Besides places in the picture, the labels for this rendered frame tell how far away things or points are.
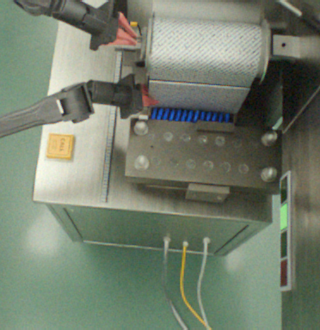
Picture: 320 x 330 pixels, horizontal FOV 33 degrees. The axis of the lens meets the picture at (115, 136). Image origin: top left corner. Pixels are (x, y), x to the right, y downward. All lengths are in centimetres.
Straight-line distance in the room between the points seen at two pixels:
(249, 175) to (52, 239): 122
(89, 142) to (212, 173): 37
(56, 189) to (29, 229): 93
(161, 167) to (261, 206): 31
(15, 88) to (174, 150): 138
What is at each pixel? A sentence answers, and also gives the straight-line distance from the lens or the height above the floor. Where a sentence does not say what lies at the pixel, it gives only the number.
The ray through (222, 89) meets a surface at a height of 118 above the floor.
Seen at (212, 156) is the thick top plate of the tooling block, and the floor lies 103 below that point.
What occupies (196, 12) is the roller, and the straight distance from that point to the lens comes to 134.
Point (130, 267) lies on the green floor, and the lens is 237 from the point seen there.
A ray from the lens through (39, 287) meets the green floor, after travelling 240.
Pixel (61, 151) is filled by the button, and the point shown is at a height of 92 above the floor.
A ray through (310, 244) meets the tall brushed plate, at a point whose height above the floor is 135.
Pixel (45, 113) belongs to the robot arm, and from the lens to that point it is 125.
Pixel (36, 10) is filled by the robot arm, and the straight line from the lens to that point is 116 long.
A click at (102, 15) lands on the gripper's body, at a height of 136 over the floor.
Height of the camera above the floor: 236
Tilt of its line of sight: 71 degrees down
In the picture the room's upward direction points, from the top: 5 degrees counter-clockwise
